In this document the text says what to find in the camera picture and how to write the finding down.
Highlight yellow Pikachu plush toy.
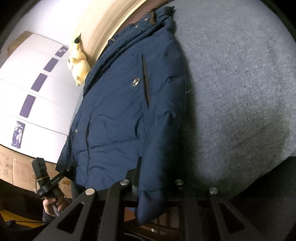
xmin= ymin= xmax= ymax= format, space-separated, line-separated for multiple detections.
xmin=67 ymin=36 xmax=91 ymax=87

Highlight beige woven bamboo mat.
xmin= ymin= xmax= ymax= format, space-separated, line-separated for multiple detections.
xmin=77 ymin=0 xmax=145 ymax=66

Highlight cardboard boxes atop wardrobe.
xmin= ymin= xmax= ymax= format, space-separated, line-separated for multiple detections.
xmin=6 ymin=31 xmax=32 ymax=57

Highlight white wardrobe with purple handles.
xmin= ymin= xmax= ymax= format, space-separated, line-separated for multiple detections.
xmin=1 ymin=34 xmax=82 ymax=163

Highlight grey bed sheet mattress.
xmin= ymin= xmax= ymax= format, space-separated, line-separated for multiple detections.
xmin=173 ymin=1 xmax=295 ymax=196

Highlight cardboard boxes on floor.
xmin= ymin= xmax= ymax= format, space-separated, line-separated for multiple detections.
xmin=0 ymin=145 xmax=72 ymax=198

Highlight navy blue puffer jacket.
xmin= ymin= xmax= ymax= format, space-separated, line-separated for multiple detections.
xmin=56 ymin=6 xmax=187 ymax=224

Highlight person's left hand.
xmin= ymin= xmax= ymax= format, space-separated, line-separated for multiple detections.
xmin=43 ymin=187 xmax=70 ymax=217

